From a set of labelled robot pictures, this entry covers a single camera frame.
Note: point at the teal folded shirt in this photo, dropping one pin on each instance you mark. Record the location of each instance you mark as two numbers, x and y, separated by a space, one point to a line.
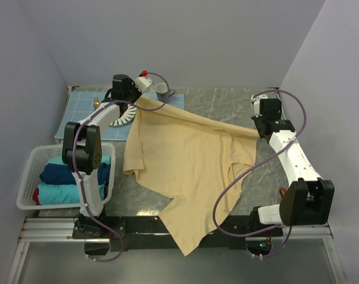
57 161

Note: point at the white plastic basket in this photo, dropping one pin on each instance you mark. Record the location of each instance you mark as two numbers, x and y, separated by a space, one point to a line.
35 165

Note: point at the grey mug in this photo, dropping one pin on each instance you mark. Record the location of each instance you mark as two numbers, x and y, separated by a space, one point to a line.
163 92

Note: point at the blue checked placemat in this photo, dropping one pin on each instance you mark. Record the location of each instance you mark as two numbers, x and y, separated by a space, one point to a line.
80 105

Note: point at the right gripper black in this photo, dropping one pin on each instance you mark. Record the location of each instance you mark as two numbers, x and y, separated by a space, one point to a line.
256 119

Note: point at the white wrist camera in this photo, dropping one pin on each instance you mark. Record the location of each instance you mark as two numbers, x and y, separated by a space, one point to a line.
255 100
143 83

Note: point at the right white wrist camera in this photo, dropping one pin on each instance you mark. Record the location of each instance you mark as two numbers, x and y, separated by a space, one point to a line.
255 100

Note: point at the aluminium frame rail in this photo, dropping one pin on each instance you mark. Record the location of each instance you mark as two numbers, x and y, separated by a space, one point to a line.
58 230

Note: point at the dark bowl orange inside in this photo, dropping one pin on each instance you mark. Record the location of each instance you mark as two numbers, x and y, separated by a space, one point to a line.
282 192

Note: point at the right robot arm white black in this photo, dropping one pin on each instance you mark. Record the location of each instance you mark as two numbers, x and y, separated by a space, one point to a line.
308 199

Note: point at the striped white plate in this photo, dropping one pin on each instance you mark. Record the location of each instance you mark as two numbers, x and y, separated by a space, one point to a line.
127 117

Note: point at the dark blue rolled shirt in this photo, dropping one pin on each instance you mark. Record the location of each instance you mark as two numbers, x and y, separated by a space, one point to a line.
60 174

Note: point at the cream yellow t shirt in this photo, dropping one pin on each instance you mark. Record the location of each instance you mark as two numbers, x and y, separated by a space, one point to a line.
194 161

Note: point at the gold fork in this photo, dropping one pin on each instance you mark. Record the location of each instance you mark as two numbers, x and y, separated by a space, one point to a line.
96 103

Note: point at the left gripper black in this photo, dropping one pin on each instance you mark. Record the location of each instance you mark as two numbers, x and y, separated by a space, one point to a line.
132 84

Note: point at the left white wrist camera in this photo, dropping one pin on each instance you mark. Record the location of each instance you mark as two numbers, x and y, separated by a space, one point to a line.
143 83

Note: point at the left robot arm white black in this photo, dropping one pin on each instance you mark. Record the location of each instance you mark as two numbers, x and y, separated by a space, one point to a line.
82 147

